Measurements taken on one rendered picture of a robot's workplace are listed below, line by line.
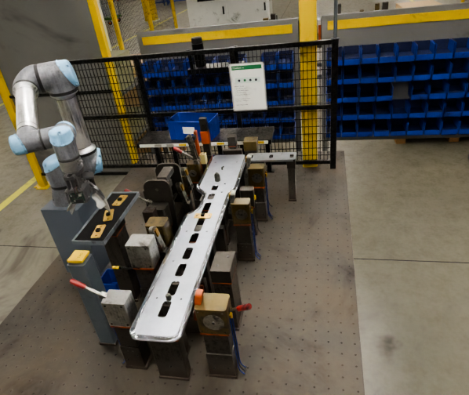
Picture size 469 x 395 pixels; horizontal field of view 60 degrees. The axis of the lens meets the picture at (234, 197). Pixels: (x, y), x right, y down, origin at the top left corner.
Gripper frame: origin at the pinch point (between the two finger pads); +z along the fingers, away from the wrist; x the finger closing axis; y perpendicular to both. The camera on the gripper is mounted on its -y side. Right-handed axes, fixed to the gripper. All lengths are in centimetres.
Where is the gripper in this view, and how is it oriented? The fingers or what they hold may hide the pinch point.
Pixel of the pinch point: (91, 211)
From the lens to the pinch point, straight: 165.7
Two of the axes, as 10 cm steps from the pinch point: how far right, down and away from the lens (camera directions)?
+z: 1.1, 8.5, 5.2
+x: 9.9, -0.8, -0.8
